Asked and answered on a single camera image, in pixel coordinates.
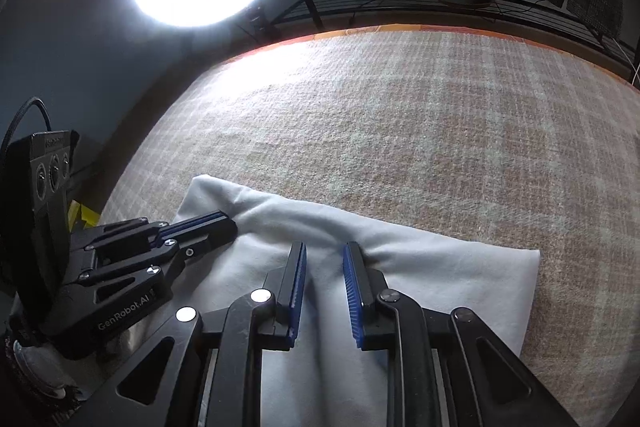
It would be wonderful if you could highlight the yellow crate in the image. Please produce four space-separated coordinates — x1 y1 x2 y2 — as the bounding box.
67 199 101 228

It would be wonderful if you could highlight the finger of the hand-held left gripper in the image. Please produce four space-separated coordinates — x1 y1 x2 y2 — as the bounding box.
82 223 239 289
75 210 236 254

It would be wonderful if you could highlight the white t-shirt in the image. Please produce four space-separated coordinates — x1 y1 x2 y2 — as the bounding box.
100 174 541 427

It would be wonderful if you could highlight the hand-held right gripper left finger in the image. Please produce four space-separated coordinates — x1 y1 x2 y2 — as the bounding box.
65 242 307 427

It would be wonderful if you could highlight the plaid beige blanket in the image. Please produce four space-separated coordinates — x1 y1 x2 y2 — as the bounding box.
97 29 640 427

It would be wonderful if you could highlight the black metal clothes rack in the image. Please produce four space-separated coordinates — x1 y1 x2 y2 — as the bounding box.
247 0 640 72

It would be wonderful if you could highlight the black braided cable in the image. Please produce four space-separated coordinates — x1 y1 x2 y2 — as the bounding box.
0 97 53 148

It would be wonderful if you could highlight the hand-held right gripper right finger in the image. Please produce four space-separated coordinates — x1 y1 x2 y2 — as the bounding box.
343 242 581 427

